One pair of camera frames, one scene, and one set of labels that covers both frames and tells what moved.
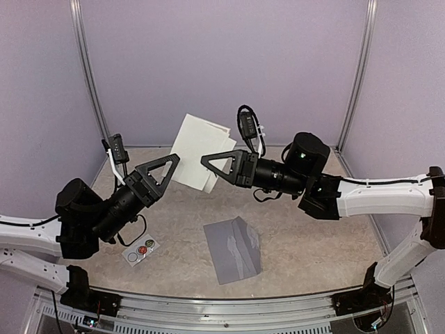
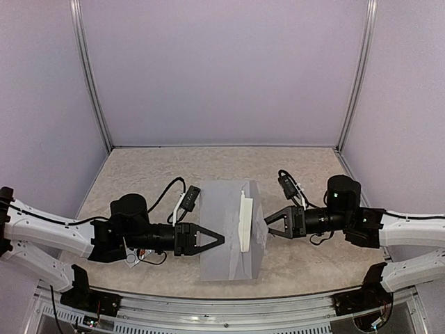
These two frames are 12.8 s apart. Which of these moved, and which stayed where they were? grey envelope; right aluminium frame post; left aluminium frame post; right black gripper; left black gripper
Moved: left black gripper; grey envelope; right black gripper
Stayed: right aluminium frame post; left aluminium frame post
